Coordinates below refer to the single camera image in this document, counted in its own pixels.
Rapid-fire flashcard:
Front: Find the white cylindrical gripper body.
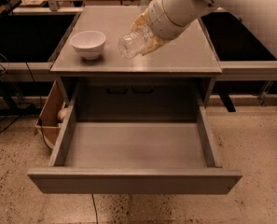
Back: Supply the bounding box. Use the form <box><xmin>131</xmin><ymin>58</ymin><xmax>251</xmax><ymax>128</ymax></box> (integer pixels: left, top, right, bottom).
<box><xmin>147</xmin><ymin>0</ymin><xmax>189</xmax><ymax>41</ymax></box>

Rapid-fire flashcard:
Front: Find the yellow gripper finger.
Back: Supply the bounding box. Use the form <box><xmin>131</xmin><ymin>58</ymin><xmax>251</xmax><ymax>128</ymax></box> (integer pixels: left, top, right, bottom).
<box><xmin>131</xmin><ymin>9</ymin><xmax>148</xmax><ymax>32</ymax></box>
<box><xmin>140</xmin><ymin>36</ymin><xmax>167</xmax><ymax>55</ymax></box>

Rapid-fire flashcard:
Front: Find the clear plastic water bottle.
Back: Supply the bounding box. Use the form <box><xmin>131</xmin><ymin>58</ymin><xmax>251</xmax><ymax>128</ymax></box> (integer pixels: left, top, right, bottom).
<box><xmin>118</xmin><ymin>26</ymin><xmax>153</xmax><ymax>59</ymax></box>

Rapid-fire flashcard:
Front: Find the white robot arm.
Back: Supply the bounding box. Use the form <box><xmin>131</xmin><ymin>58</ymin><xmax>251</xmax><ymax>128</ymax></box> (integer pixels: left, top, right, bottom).
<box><xmin>135</xmin><ymin>0</ymin><xmax>277</xmax><ymax>59</ymax></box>

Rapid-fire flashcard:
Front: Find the grey cabinet counter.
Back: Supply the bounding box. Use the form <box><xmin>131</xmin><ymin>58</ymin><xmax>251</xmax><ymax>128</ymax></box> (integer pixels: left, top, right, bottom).
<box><xmin>51</xmin><ymin>6</ymin><xmax>221</xmax><ymax>122</ymax></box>

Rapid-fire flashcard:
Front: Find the grey open top drawer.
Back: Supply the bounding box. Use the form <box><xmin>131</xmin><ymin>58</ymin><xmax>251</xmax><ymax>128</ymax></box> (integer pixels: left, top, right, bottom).
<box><xmin>28</xmin><ymin>82</ymin><xmax>242</xmax><ymax>194</ymax></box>

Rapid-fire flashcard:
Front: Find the white ceramic bowl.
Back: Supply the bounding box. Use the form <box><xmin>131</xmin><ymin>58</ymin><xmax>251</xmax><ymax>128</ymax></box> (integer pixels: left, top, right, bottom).
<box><xmin>70</xmin><ymin>31</ymin><xmax>106</xmax><ymax>60</ymax></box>

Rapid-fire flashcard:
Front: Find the brown cardboard box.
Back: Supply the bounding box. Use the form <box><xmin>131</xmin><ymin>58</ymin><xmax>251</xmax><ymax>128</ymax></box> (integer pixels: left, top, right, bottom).
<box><xmin>35</xmin><ymin>81</ymin><xmax>63</xmax><ymax>149</ymax></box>

